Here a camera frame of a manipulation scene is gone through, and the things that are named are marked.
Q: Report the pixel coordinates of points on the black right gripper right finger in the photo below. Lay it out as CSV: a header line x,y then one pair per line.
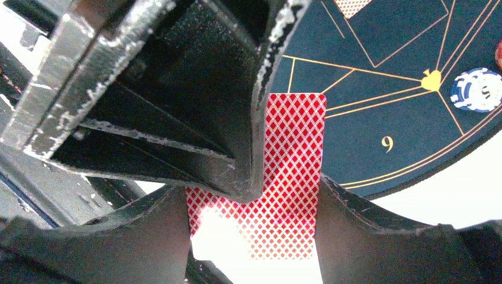
x,y
358,241

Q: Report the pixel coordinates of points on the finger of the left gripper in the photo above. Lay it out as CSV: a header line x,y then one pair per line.
x,y
172,92

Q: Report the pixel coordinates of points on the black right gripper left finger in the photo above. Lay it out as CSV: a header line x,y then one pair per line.
x,y
146,241

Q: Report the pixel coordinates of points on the red playing card deck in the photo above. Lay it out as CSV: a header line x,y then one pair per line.
x,y
281,223

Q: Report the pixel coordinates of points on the white dealer button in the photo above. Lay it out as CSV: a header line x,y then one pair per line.
x,y
477,90

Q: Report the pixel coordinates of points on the face-down community card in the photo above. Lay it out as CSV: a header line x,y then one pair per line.
x,y
349,8

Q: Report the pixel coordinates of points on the red poker chip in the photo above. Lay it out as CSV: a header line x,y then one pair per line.
x,y
498,54

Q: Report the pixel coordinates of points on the round dark poker mat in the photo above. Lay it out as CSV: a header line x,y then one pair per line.
x,y
386,74

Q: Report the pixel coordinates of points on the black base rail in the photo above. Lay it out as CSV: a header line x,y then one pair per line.
x,y
51,198

